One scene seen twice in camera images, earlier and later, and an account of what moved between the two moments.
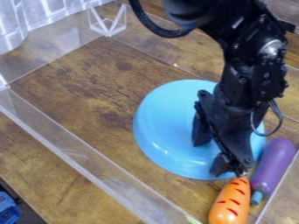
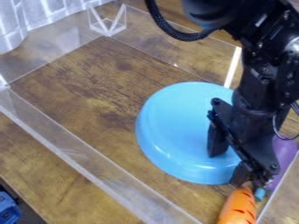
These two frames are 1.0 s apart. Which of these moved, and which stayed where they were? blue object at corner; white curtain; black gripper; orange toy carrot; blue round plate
Moved: black gripper; orange toy carrot
Stayed: white curtain; blue round plate; blue object at corner
